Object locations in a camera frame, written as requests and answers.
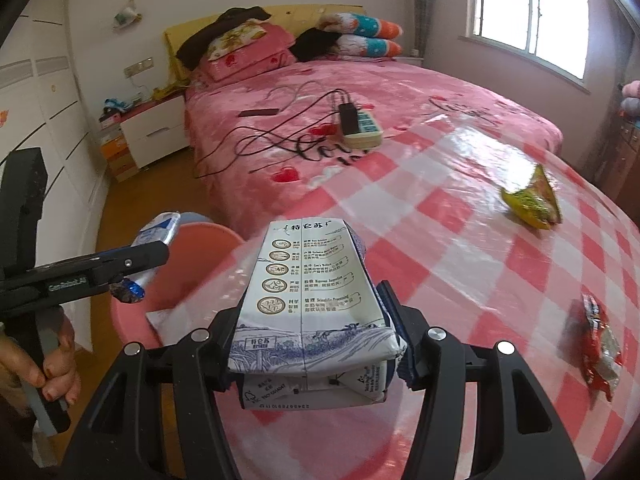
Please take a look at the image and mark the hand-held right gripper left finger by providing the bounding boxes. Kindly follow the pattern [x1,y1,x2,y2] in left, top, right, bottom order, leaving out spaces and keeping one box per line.
[64,305,251,480]

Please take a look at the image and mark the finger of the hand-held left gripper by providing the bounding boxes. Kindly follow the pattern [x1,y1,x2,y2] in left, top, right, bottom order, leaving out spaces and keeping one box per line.
[91,240,171,281]
[92,272,147,297]

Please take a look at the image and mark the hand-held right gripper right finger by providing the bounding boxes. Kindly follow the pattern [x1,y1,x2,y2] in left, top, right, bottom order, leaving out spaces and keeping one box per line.
[375,280,587,480]

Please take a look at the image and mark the pink plastic bin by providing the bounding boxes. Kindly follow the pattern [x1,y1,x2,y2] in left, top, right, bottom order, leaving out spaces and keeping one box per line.
[111,219,247,350]

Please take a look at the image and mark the white blue milk carton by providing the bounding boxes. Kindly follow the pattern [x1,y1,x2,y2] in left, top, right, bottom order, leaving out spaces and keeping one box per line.
[227,219,409,410]

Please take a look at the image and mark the person's left forearm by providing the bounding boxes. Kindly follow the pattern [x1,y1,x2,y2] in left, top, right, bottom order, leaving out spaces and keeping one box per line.
[0,382,61,480]

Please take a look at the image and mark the person's left hand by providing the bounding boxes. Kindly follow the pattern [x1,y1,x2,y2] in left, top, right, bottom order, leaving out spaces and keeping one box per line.
[0,305,82,407]

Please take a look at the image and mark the white crumpled packet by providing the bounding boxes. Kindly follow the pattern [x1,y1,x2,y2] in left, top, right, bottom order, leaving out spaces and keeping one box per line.
[145,304,222,347]

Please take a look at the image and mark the red white checked tablecloth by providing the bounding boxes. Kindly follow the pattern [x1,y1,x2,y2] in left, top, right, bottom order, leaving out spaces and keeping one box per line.
[172,112,640,480]

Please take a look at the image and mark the stacked cardboard boxes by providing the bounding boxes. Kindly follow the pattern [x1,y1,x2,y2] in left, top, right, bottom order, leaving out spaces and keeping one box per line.
[97,109,140,183]

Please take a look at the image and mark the white pink nightstand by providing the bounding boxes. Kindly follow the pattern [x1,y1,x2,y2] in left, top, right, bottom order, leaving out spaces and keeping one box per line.
[119,94,192,170]

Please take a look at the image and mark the white wardrobe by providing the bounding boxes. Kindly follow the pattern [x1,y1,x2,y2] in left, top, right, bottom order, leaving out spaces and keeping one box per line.
[0,0,109,221]

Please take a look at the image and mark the yellow green snack packet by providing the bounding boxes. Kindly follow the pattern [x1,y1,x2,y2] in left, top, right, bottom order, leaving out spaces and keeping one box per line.
[501,164,564,232]

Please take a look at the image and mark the red snack packet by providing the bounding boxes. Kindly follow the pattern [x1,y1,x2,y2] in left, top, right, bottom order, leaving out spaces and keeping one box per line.
[570,292,623,402]

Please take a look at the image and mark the white teal power strip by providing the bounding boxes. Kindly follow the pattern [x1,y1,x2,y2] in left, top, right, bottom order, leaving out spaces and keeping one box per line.
[342,109,384,150]

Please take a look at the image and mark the black charger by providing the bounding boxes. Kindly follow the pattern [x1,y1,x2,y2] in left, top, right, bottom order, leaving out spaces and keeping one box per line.
[338,102,360,136]

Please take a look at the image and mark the dark brown cloth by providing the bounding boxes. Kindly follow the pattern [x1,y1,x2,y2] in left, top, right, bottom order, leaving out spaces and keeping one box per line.
[177,6,274,72]

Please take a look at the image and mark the pink pillow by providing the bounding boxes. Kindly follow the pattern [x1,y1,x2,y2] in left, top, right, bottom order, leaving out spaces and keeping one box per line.
[192,24,297,84]

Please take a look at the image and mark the floral pillow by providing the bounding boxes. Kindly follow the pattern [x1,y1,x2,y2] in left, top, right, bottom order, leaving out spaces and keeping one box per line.
[207,22,272,62]

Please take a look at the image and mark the bed with pink blanket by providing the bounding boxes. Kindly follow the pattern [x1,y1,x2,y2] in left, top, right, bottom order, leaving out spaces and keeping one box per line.
[184,55,563,233]

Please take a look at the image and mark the black cloth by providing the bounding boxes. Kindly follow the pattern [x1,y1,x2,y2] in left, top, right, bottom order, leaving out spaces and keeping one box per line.
[289,27,343,62]

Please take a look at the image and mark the brown wooden cabinet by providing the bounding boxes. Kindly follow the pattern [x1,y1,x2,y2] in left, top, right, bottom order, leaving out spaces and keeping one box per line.
[599,109,640,202]

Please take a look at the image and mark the yellow wooden headboard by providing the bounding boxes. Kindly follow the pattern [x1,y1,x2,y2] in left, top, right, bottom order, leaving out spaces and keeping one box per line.
[164,4,369,85]

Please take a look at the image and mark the teal orange bolster pillow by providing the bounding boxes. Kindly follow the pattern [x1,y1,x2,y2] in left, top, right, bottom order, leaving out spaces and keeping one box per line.
[317,11,404,42]
[336,34,404,59]

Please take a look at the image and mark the folded blankets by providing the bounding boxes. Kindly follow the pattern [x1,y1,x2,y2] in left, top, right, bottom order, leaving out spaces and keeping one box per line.
[620,80,640,120]

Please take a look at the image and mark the white standing air conditioner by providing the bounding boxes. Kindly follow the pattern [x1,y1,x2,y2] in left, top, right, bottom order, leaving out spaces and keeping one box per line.
[407,0,432,61]

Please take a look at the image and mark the window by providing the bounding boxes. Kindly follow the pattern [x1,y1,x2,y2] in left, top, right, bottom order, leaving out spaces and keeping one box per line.
[457,0,592,93]

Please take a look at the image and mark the black cable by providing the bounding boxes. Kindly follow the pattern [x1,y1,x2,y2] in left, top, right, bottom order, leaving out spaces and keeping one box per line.
[247,119,347,175]
[193,79,347,180]

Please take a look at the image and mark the hanging wall ornament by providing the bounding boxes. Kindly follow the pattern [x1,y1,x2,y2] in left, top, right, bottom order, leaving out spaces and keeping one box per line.
[112,0,144,27]

